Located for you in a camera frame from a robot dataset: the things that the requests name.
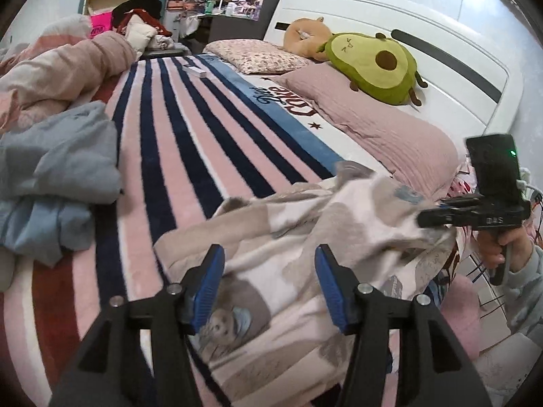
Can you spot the pink ribbed pillow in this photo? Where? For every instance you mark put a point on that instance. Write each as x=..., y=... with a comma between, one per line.
x=414, y=151

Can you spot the clothes pile on chair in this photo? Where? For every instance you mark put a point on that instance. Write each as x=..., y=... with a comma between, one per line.
x=139, y=23

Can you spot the floral pink pillow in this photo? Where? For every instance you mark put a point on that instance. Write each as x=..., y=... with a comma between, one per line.
x=256, y=57

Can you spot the white bed headboard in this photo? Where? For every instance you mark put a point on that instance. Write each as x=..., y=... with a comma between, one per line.
x=474, y=87

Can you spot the striped fleece bed blanket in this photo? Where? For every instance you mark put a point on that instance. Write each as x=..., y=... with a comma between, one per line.
x=186, y=145

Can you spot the tan bear plush toy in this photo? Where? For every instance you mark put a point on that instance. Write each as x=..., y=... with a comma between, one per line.
x=306, y=37

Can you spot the person right hand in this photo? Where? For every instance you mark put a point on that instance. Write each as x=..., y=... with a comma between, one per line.
x=492, y=248

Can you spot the green avocado plush toy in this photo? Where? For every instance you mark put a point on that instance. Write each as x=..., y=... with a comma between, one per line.
x=379, y=66

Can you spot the bear print pajama pants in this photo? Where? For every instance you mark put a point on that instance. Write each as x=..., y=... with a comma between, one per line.
x=270, y=340

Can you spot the cluttered dark desk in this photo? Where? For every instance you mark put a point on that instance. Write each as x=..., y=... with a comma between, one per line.
x=190, y=21

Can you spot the dark grey bookshelf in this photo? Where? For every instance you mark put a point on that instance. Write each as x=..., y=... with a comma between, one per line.
x=226, y=20

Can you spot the small white remote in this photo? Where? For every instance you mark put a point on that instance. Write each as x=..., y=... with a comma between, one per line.
x=194, y=71

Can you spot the pink round stool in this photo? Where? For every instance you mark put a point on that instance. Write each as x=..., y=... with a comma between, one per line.
x=461, y=309

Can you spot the pink shopping bag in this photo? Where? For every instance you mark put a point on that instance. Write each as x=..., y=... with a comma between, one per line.
x=100, y=23

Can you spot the grey blue folded clothes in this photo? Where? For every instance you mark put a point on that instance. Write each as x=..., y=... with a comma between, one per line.
x=51, y=175

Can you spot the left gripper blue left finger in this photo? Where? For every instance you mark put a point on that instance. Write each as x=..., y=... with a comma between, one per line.
x=136, y=353

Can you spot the pink striped crumpled duvet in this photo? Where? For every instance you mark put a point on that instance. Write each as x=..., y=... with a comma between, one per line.
x=44, y=78

